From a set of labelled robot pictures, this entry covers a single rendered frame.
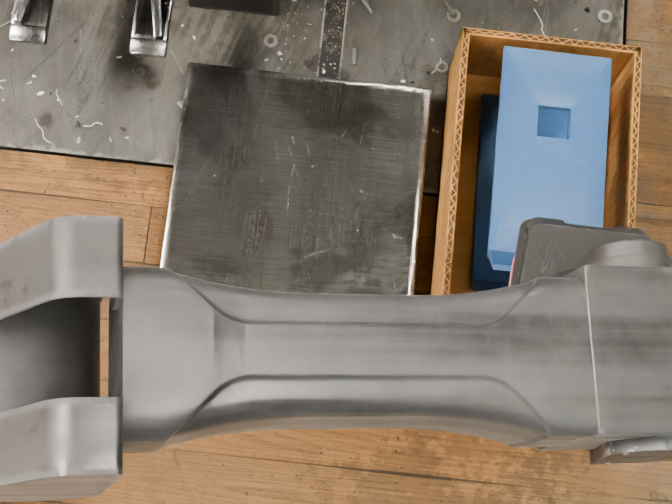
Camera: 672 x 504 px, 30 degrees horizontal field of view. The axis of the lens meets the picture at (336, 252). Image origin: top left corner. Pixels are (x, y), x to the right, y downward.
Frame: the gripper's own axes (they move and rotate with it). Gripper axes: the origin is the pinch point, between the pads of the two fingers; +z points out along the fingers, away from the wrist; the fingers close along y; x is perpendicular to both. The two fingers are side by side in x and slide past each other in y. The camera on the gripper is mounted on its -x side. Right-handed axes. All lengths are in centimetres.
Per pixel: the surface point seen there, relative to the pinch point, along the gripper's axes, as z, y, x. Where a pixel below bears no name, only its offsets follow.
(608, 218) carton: 10.4, 0.9, -5.4
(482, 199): 11.6, 1.0, 3.1
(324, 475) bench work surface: 2.0, -16.3, 12.0
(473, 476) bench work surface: 2.5, -15.5, 2.2
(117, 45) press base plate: 17.0, 7.8, 29.7
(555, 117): 15.1, 6.6, -1.6
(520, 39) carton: 11.4, 12.1, 2.3
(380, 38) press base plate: 18.4, 10.3, 11.2
